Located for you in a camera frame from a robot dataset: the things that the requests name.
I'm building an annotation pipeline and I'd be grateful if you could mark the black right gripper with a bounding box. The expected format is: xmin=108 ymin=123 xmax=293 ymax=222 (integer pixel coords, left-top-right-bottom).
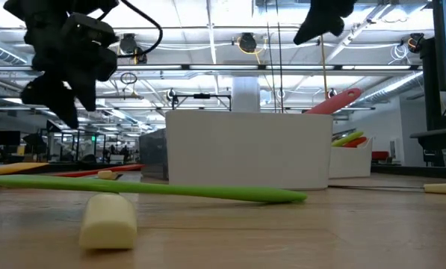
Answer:
xmin=293 ymin=0 xmax=358 ymax=45

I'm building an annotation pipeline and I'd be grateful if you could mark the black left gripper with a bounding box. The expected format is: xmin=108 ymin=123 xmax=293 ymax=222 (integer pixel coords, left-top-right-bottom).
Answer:
xmin=20 ymin=10 xmax=97 ymax=130

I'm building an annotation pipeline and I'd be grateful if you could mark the pink silicone spatula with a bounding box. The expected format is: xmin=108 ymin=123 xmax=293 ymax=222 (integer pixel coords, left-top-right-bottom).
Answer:
xmin=305 ymin=87 xmax=364 ymax=115

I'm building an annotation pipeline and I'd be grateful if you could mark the red silicone spatula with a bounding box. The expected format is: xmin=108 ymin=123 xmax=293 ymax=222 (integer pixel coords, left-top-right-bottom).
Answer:
xmin=52 ymin=163 xmax=146 ymax=178

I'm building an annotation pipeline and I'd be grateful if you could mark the cream-handled steel knife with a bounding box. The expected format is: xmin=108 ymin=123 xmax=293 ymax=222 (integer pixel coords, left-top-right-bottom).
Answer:
xmin=78 ymin=192 xmax=138 ymax=250
xmin=96 ymin=170 xmax=120 ymax=181
xmin=329 ymin=182 xmax=446 ymax=196

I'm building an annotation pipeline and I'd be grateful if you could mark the light green silicone spoon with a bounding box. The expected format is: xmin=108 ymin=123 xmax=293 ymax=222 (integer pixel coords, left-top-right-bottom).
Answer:
xmin=331 ymin=131 xmax=365 ymax=148

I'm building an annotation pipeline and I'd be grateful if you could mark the red silicone spoon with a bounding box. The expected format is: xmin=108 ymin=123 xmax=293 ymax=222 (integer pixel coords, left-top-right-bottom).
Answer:
xmin=343 ymin=136 xmax=368 ymax=149

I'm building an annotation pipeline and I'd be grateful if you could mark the green silicone spatula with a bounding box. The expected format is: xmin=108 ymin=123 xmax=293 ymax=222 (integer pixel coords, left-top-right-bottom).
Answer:
xmin=0 ymin=174 xmax=309 ymax=205

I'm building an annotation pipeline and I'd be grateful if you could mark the black distant monitor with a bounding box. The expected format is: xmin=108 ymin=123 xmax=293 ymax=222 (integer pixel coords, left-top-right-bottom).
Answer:
xmin=0 ymin=130 xmax=22 ymax=146

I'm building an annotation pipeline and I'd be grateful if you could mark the white building pillar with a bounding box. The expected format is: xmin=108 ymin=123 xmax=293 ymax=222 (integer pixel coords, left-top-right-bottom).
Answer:
xmin=232 ymin=76 xmax=261 ymax=112

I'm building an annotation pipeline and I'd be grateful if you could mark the grey translucent plastic bin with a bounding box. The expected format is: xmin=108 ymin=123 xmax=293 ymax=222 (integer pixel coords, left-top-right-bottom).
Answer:
xmin=138 ymin=129 xmax=170 ymax=182

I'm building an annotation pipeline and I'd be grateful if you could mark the long ceiling light bar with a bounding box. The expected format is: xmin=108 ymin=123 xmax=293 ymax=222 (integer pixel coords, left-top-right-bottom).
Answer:
xmin=0 ymin=64 xmax=421 ymax=72

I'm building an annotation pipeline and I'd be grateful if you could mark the red seat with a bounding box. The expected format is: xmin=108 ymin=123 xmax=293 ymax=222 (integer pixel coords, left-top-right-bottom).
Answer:
xmin=371 ymin=150 xmax=391 ymax=162

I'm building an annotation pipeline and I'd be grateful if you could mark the grey computer desk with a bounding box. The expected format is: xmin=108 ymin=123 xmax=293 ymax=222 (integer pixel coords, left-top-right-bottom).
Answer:
xmin=409 ymin=126 xmax=446 ymax=168

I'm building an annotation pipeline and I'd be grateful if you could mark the hanging black cable loop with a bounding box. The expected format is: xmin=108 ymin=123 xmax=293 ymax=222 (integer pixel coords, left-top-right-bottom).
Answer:
xmin=120 ymin=71 xmax=138 ymax=86

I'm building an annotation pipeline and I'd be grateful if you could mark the distant black workstation frame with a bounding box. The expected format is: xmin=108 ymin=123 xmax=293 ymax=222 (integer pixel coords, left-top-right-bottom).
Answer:
xmin=39 ymin=129 xmax=108 ymax=164

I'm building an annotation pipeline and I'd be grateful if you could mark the black ceiling cable reel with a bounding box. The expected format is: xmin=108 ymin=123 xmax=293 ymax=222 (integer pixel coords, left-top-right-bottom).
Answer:
xmin=238 ymin=32 xmax=258 ymax=54
xmin=407 ymin=32 xmax=426 ymax=54
xmin=118 ymin=32 xmax=148 ymax=65

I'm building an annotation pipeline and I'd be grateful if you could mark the silver ceiling duct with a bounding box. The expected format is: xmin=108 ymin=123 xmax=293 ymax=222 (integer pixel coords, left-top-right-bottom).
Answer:
xmin=351 ymin=70 xmax=425 ymax=109

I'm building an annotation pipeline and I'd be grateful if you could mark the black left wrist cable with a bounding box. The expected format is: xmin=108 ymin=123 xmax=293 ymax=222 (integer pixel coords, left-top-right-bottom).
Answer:
xmin=95 ymin=0 xmax=164 ymax=59

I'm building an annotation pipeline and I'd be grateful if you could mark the distant black metal frame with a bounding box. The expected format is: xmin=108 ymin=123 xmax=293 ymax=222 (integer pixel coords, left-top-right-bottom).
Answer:
xmin=171 ymin=93 xmax=232 ymax=112

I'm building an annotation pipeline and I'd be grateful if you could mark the white plastic handled bin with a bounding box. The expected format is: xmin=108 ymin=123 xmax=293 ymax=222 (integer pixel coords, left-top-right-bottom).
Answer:
xmin=329 ymin=137 xmax=374 ymax=179
xmin=165 ymin=110 xmax=334 ymax=191

